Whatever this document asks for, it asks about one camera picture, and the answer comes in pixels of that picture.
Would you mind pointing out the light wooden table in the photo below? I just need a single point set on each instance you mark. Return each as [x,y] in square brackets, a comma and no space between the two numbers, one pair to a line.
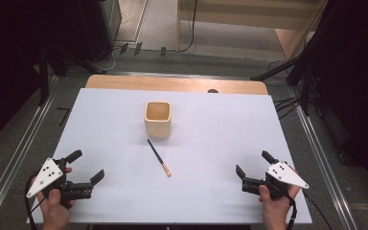
[172,84]

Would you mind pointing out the person's right hand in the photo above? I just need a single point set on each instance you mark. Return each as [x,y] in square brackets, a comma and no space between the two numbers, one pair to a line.
[276,212]

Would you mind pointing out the black floor bracket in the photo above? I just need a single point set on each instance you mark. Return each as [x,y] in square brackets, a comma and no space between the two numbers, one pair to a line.
[123,48]
[138,48]
[163,51]

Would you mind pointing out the dark cabinet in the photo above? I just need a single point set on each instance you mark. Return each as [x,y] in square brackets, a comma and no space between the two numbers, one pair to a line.
[97,28]

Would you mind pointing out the light wooden shelf unit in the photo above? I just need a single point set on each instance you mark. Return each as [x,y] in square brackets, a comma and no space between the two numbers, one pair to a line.
[252,14]

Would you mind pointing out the white table board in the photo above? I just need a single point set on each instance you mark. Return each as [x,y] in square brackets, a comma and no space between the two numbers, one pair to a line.
[211,143]

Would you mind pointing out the square wooden pen holder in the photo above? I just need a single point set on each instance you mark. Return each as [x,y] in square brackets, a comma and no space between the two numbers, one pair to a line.
[157,123]

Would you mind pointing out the person's left hand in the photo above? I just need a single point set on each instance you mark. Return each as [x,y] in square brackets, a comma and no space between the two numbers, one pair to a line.
[56,211]

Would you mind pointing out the metal floor rail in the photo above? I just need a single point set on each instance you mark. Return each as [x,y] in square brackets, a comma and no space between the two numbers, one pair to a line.
[18,150]
[320,161]

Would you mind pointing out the black metal stand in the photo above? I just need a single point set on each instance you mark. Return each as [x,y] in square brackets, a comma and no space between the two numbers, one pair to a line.
[306,86]

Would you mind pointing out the black curtain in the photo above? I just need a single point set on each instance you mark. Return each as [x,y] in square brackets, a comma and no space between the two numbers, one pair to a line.
[9,64]
[354,80]

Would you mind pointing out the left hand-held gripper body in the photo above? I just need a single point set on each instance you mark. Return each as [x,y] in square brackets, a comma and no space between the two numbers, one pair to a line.
[46,175]

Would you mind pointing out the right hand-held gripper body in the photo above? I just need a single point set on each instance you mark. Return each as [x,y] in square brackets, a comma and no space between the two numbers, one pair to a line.
[284,175]

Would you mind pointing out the black pencil with tan end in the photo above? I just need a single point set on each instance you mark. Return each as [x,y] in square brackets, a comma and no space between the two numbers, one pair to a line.
[158,155]

